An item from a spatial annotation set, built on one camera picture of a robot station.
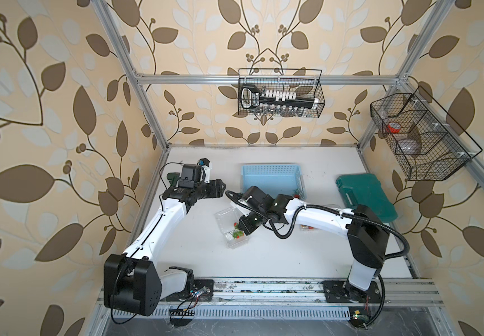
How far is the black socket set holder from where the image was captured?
822 millimetres

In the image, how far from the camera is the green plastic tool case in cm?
91

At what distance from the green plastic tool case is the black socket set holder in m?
0.42
